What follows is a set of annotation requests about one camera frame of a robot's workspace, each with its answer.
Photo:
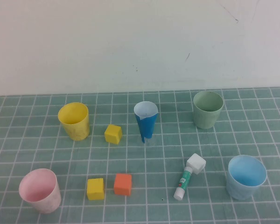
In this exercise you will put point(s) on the pink plastic cup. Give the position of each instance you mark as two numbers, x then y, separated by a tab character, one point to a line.
49	203

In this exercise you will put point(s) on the yellow plastic cup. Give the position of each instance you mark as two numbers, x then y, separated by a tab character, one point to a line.
77	130

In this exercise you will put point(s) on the light blue plastic cup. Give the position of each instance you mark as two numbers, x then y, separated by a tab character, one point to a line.
238	191

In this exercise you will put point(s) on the green grid tablecloth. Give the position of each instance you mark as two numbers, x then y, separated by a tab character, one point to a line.
200	140

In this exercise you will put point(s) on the orange foam cube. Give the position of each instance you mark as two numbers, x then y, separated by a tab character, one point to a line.
122	185

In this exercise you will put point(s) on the green plastic cup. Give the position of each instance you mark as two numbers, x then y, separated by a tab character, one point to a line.
205	121

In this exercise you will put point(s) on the green white glue stick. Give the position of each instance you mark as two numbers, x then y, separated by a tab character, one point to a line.
183	180

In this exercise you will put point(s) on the white foam cube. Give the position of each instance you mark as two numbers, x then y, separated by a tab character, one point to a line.
196	163

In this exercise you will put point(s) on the yellow foam cube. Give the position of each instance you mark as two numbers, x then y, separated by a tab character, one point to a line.
112	136
95	190

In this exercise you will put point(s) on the blue paper cone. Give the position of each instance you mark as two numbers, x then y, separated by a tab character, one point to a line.
147	128

